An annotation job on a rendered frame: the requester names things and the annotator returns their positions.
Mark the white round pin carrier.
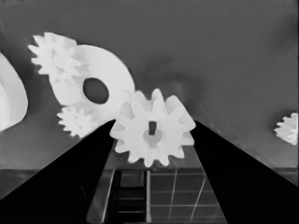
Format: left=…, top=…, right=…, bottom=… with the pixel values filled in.
left=50, top=44, right=137, bottom=125

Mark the small white toothed gear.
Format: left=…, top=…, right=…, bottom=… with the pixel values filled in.
left=56, top=104, right=102, bottom=139
left=109, top=88, right=197, bottom=168
left=27, top=32, right=92, bottom=88
left=274, top=112, right=299, bottom=147

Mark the large thick white disc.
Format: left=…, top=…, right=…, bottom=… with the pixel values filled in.
left=0, top=51, right=29, bottom=133

